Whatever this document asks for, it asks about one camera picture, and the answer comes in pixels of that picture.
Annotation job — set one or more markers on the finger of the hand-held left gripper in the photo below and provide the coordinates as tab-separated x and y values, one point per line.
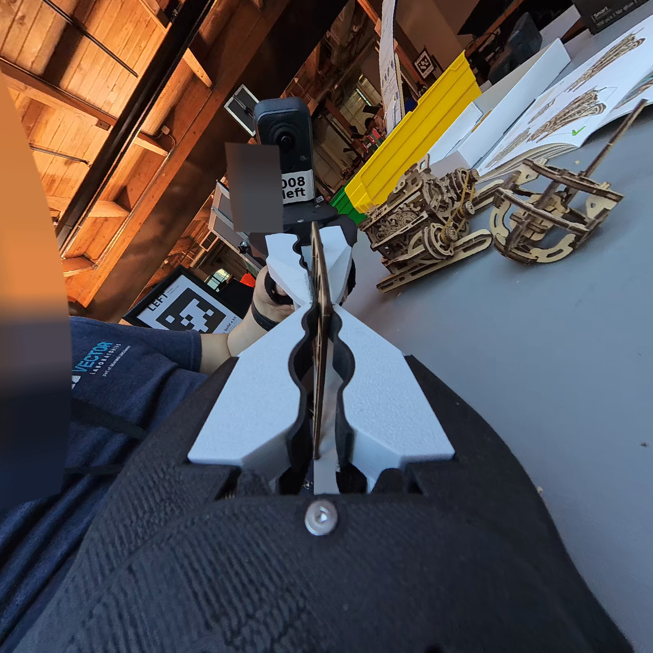
285	260
339	255

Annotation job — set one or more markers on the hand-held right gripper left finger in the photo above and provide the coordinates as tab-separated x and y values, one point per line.
245	408

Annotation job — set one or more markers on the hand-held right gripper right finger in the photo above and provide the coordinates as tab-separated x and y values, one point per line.
398	408

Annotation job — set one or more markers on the laser-cut wooden parts sheet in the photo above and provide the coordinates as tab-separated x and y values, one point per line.
321	357

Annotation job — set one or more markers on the person's left forearm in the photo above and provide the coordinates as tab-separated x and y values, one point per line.
229	347

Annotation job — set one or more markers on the wooden mechanical gear model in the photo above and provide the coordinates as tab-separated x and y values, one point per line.
423	224

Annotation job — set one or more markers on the round wooden cage model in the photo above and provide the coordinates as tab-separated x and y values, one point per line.
541	219

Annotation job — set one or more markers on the person's left hand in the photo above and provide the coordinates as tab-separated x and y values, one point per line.
261	293

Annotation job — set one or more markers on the green plastic bin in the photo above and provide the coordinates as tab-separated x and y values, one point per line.
349	206

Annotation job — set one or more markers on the hanging light panel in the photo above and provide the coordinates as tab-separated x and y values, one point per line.
241	109

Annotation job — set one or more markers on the grey framed panel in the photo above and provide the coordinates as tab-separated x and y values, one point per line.
220	219

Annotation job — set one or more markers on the black framed marker sign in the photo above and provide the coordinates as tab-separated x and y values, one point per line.
188	311

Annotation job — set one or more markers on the yellow plastic bin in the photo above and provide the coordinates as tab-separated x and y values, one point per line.
408	137

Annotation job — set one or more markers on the white paper poster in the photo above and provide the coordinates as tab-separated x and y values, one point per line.
390	66

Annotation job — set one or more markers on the person's dark blue shirt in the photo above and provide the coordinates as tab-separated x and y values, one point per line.
132	367

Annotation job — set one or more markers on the small marker tag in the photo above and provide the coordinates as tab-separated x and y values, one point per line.
427	62

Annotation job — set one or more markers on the white box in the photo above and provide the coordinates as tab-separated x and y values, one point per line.
515	97

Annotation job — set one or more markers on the black bag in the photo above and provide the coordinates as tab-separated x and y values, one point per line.
510	46

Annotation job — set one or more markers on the instruction booklet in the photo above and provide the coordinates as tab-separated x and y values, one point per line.
602	92

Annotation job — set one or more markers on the black cardboard box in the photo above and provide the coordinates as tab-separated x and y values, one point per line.
617	15

